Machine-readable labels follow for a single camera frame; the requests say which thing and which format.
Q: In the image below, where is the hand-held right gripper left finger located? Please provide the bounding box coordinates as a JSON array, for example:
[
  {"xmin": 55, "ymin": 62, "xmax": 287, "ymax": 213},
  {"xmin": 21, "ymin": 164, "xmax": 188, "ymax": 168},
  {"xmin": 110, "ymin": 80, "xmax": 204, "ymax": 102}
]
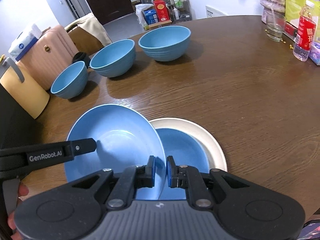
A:
[{"xmin": 71, "ymin": 156, "xmax": 157, "ymax": 210}]

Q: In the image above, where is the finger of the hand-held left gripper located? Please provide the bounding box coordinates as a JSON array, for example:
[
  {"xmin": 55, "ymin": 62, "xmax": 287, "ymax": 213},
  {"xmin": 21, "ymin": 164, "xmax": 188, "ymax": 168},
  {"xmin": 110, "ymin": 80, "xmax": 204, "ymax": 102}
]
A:
[{"xmin": 70, "ymin": 138, "xmax": 97, "ymax": 159}]

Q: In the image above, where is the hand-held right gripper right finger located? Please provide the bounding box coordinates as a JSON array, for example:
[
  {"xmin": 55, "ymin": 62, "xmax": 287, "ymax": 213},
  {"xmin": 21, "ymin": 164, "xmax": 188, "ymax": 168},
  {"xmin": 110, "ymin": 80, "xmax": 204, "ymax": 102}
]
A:
[{"xmin": 166, "ymin": 156, "xmax": 250, "ymax": 209}]

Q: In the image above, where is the shallow blue plate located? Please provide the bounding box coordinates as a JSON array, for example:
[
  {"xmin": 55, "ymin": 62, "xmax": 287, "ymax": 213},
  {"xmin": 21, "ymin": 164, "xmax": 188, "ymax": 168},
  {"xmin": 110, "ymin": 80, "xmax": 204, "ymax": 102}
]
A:
[
  {"xmin": 155, "ymin": 128, "xmax": 210, "ymax": 200},
  {"xmin": 64, "ymin": 104, "xmax": 167, "ymax": 200}
]

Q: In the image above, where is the cream plate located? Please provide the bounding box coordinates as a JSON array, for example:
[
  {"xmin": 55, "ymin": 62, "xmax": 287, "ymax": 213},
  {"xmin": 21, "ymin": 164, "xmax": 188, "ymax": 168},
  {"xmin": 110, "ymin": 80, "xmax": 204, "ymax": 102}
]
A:
[{"xmin": 149, "ymin": 117, "xmax": 228, "ymax": 173}]

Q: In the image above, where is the small blue bowl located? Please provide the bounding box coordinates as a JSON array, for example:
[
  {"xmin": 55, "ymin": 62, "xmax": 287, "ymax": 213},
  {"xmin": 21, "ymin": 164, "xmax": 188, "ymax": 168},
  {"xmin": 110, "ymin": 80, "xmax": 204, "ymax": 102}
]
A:
[{"xmin": 50, "ymin": 61, "xmax": 89, "ymax": 99}]

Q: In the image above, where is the medium blue bowl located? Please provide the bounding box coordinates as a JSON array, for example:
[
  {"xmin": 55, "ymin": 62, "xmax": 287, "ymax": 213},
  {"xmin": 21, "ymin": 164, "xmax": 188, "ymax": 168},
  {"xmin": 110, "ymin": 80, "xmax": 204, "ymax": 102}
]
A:
[{"xmin": 89, "ymin": 39, "xmax": 137, "ymax": 78}]

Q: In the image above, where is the large blue bowl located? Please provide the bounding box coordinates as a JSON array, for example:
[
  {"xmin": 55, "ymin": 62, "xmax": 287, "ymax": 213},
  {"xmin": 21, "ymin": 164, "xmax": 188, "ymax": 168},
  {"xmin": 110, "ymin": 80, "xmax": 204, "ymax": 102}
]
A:
[{"xmin": 138, "ymin": 26, "xmax": 192, "ymax": 62}]

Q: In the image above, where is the person's left hand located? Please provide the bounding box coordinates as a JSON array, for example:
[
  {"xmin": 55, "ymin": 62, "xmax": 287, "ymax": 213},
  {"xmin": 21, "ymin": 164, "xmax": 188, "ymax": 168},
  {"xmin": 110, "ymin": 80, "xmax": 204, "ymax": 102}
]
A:
[{"xmin": 7, "ymin": 183, "xmax": 29, "ymax": 235}]

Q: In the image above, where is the black paper bag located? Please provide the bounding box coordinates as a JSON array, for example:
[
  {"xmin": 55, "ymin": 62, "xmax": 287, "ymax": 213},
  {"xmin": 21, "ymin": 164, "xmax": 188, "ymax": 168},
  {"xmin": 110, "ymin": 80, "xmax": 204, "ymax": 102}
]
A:
[{"xmin": 0, "ymin": 81, "xmax": 35, "ymax": 152}]

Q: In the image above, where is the yellow cylindrical container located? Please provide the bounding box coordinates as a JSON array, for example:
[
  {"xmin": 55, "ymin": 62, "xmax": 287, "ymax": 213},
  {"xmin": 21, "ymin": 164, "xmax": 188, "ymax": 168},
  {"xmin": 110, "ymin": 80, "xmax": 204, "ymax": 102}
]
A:
[{"xmin": 0, "ymin": 55, "xmax": 50, "ymax": 119}]

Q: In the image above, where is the black cup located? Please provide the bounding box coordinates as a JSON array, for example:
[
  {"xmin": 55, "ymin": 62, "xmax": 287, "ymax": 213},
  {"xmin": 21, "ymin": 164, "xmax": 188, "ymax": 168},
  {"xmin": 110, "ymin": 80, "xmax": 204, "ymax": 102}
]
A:
[{"xmin": 72, "ymin": 52, "xmax": 90, "ymax": 68}]

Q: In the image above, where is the pink suitcase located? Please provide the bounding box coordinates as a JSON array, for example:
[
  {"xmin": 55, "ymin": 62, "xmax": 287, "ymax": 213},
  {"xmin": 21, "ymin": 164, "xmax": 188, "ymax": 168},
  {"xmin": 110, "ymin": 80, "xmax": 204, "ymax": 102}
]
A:
[{"xmin": 17, "ymin": 25, "xmax": 78, "ymax": 92}]

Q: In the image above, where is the brown chair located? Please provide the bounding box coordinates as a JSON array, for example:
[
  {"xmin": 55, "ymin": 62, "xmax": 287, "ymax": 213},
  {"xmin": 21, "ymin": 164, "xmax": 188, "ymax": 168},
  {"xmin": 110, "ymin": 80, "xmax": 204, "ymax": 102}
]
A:
[{"xmin": 67, "ymin": 24, "xmax": 105, "ymax": 55}]

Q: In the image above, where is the beige garment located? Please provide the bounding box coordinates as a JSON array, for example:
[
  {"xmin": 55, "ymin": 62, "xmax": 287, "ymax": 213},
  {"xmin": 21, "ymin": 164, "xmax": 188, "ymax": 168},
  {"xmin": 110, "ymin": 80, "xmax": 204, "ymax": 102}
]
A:
[{"xmin": 64, "ymin": 13, "xmax": 113, "ymax": 47}]

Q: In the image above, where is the white blue tissue pack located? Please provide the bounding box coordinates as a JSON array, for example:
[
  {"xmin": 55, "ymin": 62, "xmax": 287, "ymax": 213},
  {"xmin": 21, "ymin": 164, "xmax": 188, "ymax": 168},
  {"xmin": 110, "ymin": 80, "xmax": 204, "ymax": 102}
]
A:
[{"xmin": 9, "ymin": 24, "xmax": 43, "ymax": 62}]

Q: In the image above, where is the white plastic bag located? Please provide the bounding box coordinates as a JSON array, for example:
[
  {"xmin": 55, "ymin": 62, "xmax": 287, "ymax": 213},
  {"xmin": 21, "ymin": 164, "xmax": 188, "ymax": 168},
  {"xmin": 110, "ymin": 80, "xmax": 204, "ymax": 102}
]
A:
[{"xmin": 135, "ymin": 4, "xmax": 150, "ymax": 29}]

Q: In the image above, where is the dark brown door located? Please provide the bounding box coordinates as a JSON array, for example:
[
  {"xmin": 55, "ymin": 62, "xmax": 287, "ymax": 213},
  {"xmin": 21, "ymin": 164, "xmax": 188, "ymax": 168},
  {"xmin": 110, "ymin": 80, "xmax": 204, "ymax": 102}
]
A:
[{"xmin": 82, "ymin": 0, "xmax": 135, "ymax": 25}]

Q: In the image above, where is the blue box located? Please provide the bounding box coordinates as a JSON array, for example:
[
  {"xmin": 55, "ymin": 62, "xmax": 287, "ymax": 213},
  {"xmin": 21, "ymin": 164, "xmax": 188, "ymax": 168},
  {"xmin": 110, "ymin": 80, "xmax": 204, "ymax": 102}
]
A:
[{"xmin": 144, "ymin": 9, "xmax": 159, "ymax": 25}]

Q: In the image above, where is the tall red box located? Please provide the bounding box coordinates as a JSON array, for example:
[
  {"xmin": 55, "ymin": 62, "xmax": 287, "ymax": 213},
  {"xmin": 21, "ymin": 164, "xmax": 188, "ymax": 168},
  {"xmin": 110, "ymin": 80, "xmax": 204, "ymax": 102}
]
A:
[{"xmin": 153, "ymin": 0, "xmax": 171, "ymax": 22}]

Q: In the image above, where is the white flat panel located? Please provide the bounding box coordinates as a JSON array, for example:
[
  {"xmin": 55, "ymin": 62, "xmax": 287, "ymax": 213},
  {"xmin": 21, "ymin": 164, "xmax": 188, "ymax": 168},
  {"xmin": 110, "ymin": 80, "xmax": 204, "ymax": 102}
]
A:
[{"xmin": 205, "ymin": 5, "xmax": 228, "ymax": 18}]

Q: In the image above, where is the clear drinking glass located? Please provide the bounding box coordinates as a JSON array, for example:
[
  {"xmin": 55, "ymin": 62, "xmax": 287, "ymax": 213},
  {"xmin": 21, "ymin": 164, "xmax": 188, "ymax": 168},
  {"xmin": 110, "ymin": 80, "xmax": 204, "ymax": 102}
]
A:
[{"xmin": 265, "ymin": 10, "xmax": 287, "ymax": 42}]

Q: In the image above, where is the small red box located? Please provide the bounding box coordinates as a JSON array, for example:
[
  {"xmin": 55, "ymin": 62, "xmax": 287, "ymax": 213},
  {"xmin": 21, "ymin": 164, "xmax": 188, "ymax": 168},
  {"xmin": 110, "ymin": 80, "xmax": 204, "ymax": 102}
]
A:
[{"xmin": 284, "ymin": 22, "xmax": 299, "ymax": 40}]

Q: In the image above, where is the small purple tissue pack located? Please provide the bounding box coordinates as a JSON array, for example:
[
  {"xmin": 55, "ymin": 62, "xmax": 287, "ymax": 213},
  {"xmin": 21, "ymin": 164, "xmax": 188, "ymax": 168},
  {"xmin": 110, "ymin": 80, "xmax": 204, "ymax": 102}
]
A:
[{"xmin": 309, "ymin": 42, "xmax": 320, "ymax": 66}]

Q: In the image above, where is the red label water bottle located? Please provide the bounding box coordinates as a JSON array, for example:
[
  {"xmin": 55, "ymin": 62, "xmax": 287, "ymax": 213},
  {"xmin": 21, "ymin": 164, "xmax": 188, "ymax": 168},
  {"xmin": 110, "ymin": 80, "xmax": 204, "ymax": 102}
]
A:
[{"xmin": 292, "ymin": 0, "xmax": 318, "ymax": 62}]

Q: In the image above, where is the yellow-green box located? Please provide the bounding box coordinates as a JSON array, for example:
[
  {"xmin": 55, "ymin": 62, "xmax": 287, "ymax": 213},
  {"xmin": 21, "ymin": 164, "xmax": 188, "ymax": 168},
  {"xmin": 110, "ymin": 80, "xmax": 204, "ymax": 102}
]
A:
[{"xmin": 285, "ymin": 0, "xmax": 320, "ymax": 30}]

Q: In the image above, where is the wire rack cart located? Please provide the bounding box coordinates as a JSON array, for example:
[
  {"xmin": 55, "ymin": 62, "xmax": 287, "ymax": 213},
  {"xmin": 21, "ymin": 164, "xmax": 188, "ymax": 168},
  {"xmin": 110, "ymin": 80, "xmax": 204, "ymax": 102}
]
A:
[{"xmin": 162, "ymin": 0, "xmax": 193, "ymax": 22}]

